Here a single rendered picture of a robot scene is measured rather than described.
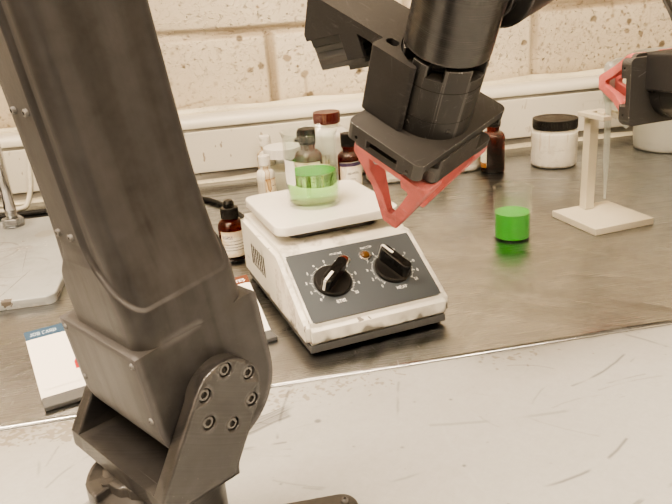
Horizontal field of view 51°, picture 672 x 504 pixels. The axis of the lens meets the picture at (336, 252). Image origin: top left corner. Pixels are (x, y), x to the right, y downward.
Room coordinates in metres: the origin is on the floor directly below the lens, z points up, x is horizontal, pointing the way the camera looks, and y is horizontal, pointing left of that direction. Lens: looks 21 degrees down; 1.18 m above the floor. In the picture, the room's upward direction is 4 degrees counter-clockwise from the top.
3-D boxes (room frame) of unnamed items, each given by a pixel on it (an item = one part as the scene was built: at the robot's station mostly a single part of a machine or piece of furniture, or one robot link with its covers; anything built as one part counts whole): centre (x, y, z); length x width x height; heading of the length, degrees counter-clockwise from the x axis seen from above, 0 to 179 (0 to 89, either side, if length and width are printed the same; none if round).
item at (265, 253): (0.63, 0.00, 0.94); 0.22 x 0.13 x 0.08; 20
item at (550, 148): (1.05, -0.34, 0.94); 0.07 x 0.07 x 0.07
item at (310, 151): (0.65, 0.02, 1.02); 0.06 x 0.05 x 0.08; 152
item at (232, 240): (0.75, 0.11, 0.93); 0.03 x 0.03 x 0.07
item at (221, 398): (0.29, 0.09, 1.00); 0.09 x 0.06 x 0.06; 44
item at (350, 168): (0.99, -0.03, 0.94); 0.03 x 0.03 x 0.08
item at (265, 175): (0.96, 0.09, 0.93); 0.03 x 0.03 x 0.07
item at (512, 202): (0.75, -0.20, 0.93); 0.04 x 0.04 x 0.06
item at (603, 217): (0.78, -0.31, 0.96); 0.08 x 0.08 x 0.13; 18
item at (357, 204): (0.65, 0.01, 0.98); 0.12 x 0.12 x 0.01; 20
